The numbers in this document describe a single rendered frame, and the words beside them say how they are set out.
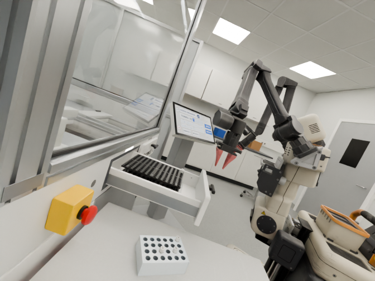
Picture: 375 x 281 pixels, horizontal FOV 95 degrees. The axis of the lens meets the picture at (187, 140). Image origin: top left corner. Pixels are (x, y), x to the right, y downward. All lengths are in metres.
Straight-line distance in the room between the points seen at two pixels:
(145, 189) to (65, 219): 0.26
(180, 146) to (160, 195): 1.03
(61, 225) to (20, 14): 0.34
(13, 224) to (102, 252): 0.23
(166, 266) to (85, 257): 0.19
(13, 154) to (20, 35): 0.14
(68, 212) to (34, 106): 0.21
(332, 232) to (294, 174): 0.32
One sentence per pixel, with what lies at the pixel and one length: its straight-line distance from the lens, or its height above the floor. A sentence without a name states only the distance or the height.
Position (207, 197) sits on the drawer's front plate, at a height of 0.93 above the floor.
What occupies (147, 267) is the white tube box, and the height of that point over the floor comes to 0.79.
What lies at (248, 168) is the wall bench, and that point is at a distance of 4.22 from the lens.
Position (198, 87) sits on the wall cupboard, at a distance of 4.02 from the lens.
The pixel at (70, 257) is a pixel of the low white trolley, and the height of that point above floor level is 0.76.
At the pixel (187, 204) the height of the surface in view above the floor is 0.87.
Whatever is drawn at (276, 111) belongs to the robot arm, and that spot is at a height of 1.32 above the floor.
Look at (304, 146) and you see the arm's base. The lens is 0.95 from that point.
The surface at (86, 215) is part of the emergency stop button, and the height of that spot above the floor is 0.89.
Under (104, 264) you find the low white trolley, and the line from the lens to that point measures 0.52.
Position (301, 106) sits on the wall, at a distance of 5.44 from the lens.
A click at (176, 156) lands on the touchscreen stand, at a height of 0.74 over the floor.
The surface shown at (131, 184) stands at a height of 0.87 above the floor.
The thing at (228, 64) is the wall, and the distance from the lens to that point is 4.64.
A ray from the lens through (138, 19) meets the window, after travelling 0.53.
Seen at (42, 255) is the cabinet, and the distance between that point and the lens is 0.54.
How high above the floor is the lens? 1.15
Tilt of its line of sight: 9 degrees down
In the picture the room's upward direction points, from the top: 21 degrees clockwise
